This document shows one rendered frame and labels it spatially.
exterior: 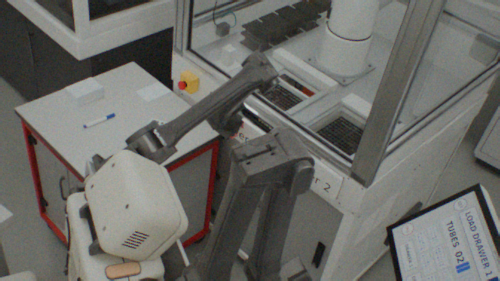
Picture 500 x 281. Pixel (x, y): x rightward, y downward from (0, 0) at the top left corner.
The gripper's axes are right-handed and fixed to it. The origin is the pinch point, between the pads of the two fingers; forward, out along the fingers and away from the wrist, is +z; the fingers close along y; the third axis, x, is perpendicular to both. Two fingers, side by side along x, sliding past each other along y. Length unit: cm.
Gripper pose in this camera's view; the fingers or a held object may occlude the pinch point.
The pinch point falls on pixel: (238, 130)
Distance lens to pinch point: 207.0
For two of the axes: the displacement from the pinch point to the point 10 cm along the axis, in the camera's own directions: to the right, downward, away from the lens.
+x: -7.1, -5.2, 4.7
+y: 5.8, -8.1, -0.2
